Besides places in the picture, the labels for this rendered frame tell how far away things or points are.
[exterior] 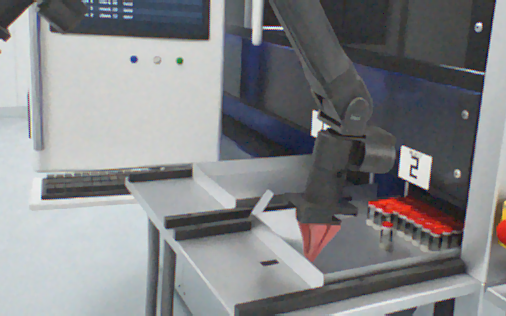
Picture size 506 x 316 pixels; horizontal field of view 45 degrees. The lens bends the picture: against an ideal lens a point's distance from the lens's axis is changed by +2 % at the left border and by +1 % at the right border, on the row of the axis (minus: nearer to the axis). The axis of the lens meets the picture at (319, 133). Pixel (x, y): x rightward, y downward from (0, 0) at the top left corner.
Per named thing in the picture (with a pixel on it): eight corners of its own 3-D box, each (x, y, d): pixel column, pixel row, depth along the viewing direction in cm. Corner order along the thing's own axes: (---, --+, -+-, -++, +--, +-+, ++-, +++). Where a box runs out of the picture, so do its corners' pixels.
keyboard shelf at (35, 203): (201, 169, 179) (201, 160, 178) (224, 199, 154) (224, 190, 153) (32, 177, 161) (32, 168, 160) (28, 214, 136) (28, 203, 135)
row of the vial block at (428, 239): (382, 220, 119) (384, 198, 118) (442, 256, 104) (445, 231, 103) (373, 221, 118) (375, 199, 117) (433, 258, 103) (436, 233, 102)
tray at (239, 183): (318, 166, 154) (319, 153, 154) (376, 198, 133) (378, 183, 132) (192, 177, 137) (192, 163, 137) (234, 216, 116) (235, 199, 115)
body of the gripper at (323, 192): (357, 220, 91) (368, 174, 90) (300, 218, 85) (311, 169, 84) (335, 206, 96) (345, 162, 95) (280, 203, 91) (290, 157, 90)
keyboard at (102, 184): (202, 173, 166) (203, 165, 165) (214, 189, 153) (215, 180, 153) (41, 182, 150) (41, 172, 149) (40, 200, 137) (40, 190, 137)
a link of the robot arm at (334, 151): (312, 122, 90) (330, 131, 85) (350, 127, 93) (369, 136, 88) (303, 165, 91) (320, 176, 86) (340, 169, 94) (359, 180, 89)
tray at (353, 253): (398, 210, 126) (400, 194, 125) (489, 261, 104) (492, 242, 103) (251, 231, 109) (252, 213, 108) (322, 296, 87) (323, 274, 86)
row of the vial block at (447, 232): (391, 218, 120) (393, 197, 119) (452, 254, 105) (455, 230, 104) (382, 220, 119) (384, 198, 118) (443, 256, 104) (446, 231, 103)
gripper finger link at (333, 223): (332, 271, 90) (345, 212, 89) (291, 272, 87) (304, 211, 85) (310, 252, 96) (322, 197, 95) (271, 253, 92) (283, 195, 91)
